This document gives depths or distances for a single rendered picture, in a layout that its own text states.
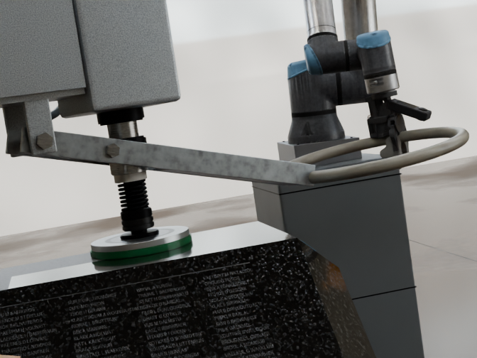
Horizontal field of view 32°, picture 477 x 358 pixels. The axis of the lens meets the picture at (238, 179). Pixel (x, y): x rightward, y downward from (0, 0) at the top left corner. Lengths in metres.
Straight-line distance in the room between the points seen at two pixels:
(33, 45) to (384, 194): 1.38
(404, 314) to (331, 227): 0.37
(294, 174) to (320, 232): 0.71
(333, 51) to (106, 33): 0.90
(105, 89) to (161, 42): 0.16
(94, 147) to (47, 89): 0.16
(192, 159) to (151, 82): 0.20
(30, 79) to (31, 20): 0.11
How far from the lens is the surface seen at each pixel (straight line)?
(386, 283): 2.73
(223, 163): 1.85
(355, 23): 2.74
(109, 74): 1.70
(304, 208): 2.61
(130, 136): 1.79
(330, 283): 1.66
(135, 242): 1.74
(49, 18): 1.69
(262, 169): 1.90
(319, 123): 2.74
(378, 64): 2.32
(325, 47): 2.44
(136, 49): 1.73
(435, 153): 1.96
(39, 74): 1.67
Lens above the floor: 1.07
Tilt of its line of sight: 5 degrees down
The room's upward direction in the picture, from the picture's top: 9 degrees counter-clockwise
